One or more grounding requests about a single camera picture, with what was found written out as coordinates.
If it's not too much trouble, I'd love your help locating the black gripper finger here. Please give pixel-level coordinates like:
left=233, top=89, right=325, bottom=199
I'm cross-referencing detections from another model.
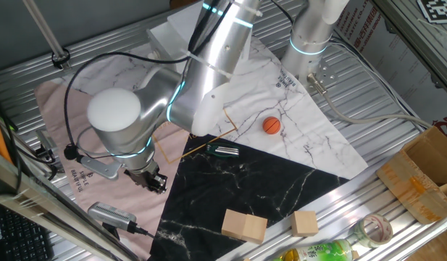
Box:
left=138, top=177, right=156, bottom=191
left=152, top=173, right=169, bottom=194

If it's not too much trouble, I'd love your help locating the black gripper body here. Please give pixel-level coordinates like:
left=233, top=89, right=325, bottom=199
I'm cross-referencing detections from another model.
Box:
left=123, top=163, right=162, bottom=189

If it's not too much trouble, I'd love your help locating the large wooden block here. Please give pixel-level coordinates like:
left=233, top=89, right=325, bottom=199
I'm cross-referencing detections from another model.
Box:
left=221, top=209, right=248, bottom=240
left=241, top=214, right=268, bottom=245
left=290, top=210, right=319, bottom=238

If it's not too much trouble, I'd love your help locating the orange mini basketball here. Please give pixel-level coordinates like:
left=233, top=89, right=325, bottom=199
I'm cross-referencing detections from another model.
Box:
left=262, top=116, right=282, bottom=136

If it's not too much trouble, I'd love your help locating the black keyboard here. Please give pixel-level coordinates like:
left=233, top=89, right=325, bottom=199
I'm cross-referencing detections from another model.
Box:
left=0, top=202, right=54, bottom=261

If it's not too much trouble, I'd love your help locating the white drawer cabinet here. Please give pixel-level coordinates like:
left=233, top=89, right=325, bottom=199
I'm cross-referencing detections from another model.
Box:
left=146, top=0, right=254, bottom=75

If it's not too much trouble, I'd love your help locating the marble and pink tablecloth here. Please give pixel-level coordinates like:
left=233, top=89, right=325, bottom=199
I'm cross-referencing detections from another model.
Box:
left=33, top=36, right=369, bottom=261

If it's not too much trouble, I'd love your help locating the green tea bottle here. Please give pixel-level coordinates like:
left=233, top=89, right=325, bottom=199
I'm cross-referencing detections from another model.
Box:
left=273, top=239, right=354, bottom=261

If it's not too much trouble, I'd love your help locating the grey metal rod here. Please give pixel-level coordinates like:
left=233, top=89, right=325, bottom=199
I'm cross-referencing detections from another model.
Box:
left=22, top=0, right=71, bottom=70

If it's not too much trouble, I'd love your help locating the packing tape roll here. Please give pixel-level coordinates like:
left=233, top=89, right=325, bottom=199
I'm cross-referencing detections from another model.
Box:
left=353, top=212, right=393, bottom=249

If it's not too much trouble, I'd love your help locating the taped cardboard box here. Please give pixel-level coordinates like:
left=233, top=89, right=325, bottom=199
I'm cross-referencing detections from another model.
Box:
left=375, top=125, right=447, bottom=225

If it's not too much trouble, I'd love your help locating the cardboard panel red print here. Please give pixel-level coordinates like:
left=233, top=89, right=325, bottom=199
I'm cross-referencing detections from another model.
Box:
left=333, top=0, right=447, bottom=142

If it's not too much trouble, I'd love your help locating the black white fiducial marker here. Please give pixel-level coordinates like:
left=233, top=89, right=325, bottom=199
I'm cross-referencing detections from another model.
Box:
left=417, top=0, right=447, bottom=25

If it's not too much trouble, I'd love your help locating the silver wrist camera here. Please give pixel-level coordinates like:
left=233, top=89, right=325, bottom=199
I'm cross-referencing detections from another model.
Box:
left=79, top=154, right=123, bottom=181

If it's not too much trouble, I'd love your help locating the thick black usb cable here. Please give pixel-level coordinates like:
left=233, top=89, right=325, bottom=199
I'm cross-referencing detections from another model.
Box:
left=125, top=220, right=157, bottom=239

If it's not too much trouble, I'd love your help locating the silver ribbed depth camera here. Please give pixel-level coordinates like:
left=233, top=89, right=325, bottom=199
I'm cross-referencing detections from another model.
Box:
left=87, top=202, right=138, bottom=233

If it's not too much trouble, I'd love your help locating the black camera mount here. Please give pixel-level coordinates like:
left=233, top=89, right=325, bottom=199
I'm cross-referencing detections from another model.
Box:
left=101, top=221, right=122, bottom=241

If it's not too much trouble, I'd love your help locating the black camera cable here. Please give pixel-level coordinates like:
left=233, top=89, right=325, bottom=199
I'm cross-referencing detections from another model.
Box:
left=62, top=0, right=238, bottom=162

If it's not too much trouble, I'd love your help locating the grey metal bracket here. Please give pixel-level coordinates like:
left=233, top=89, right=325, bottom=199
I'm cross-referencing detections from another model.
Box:
left=35, top=128, right=59, bottom=155

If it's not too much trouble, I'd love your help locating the aluminium frame bar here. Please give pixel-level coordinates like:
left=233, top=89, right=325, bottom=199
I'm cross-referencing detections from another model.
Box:
left=369, top=0, right=447, bottom=97
left=0, top=147, right=141, bottom=261

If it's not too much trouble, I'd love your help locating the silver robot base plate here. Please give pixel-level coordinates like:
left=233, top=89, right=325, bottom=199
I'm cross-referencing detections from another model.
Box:
left=305, top=57, right=339, bottom=91

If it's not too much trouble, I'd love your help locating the grey robot power cable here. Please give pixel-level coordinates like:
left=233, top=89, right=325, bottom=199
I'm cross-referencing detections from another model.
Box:
left=306, top=72, right=433, bottom=128

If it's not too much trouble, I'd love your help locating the black cable bundle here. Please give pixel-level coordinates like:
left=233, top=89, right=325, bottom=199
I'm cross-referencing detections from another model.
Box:
left=270, top=0, right=433, bottom=130

